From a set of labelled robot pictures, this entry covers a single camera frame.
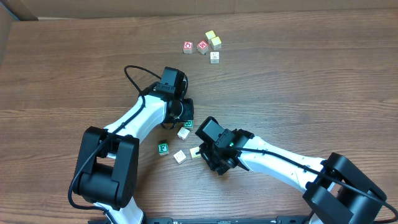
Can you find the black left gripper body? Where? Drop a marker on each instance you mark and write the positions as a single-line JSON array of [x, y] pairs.
[[188, 109]]

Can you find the yellow front wooden block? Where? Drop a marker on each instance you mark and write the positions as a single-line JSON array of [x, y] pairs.
[[216, 43]]

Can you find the yellow rear wooden block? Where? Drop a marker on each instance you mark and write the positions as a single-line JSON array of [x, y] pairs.
[[210, 35]]

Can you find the red letter M block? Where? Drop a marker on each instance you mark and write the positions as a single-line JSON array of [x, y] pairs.
[[203, 47]]

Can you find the green letter F block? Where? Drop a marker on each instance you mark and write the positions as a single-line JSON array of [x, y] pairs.
[[163, 149]]

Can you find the plain E pretzel block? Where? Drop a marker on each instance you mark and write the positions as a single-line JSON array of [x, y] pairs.
[[180, 157]]

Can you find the yellow wooden block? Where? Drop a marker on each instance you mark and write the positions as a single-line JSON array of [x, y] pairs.
[[210, 35], [216, 43]]

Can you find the green letter B block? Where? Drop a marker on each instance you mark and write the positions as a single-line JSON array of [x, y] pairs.
[[188, 124]]

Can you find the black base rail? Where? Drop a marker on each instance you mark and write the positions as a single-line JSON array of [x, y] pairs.
[[277, 220]]

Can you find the blue X wooden block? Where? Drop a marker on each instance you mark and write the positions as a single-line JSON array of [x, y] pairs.
[[214, 57]]

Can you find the red Y wooden block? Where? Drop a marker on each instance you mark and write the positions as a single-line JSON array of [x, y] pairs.
[[195, 152]]

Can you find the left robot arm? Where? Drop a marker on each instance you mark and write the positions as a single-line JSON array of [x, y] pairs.
[[105, 175]]

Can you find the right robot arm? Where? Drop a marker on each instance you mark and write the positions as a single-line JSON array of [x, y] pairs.
[[334, 188]]

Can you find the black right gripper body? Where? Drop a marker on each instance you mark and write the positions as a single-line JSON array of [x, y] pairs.
[[206, 153]]

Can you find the red apple picture block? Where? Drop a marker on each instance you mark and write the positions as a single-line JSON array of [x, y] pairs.
[[188, 47]]

